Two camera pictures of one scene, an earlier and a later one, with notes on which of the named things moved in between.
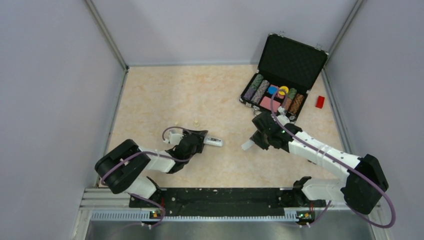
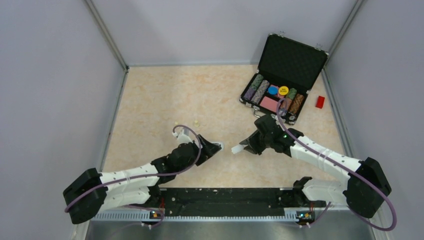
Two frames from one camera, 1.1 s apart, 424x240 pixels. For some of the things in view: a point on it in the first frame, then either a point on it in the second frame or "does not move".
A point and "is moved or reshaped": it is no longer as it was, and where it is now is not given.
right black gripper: (257, 139) does not move
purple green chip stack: (251, 91) does not move
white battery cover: (247, 145) is moved or reshaped
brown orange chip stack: (296, 103) does not move
